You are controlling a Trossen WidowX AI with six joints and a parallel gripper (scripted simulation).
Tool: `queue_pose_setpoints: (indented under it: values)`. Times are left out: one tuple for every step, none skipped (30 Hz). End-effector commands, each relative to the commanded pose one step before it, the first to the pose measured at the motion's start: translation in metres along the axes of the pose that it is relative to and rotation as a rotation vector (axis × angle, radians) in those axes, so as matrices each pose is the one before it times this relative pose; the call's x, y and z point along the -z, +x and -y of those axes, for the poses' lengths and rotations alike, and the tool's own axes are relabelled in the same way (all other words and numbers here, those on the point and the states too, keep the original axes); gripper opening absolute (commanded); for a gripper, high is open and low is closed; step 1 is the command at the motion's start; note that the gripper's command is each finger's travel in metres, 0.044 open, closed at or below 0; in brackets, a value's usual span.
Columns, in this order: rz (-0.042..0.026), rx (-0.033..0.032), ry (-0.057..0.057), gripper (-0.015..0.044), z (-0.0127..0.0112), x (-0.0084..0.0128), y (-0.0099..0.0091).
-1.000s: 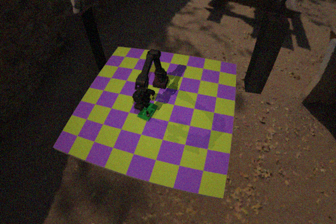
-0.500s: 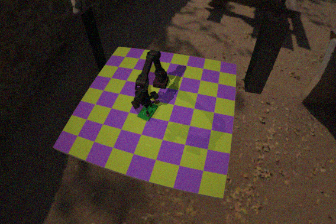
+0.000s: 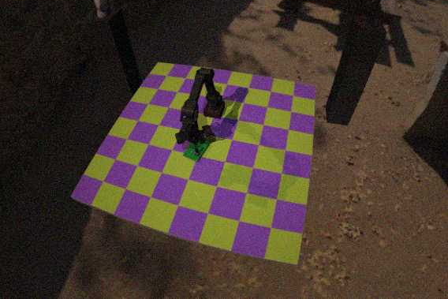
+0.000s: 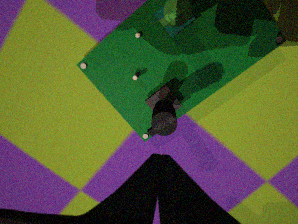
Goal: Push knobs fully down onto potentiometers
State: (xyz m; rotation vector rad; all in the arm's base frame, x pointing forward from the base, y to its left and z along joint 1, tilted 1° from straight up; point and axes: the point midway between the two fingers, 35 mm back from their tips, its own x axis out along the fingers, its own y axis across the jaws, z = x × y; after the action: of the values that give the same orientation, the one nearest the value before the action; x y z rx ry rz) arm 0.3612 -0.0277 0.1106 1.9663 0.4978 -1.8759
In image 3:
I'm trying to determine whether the green circuit board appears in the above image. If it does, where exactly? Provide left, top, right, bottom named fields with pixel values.
left=183, top=138, right=211, bottom=162

